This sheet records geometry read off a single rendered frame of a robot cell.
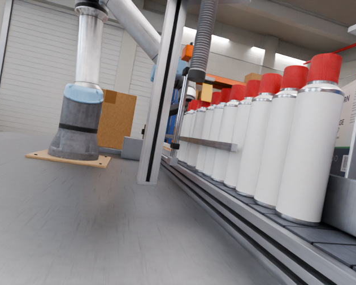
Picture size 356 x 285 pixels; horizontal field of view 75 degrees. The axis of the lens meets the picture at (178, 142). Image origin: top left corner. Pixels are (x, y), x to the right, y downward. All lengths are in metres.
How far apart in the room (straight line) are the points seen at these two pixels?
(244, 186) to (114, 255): 0.23
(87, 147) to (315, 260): 0.66
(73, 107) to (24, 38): 4.94
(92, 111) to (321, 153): 0.63
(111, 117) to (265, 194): 0.91
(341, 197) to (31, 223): 0.36
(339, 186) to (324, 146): 0.05
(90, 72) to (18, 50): 4.74
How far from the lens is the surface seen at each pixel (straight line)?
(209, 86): 0.67
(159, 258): 0.27
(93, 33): 0.97
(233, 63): 5.86
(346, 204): 0.33
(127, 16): 0.87
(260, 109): 0.40
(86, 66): 0.94
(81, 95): 0.77
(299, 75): 0.38
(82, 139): 0.76
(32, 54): 5.55
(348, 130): 0.36
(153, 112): 0.56
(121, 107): 1.16
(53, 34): 5.56
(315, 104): 0.32
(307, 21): 5.52
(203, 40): 0.50
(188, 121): 0.75
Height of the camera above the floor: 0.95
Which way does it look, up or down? 1 degrees down
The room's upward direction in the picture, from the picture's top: 10 degrees clockwise
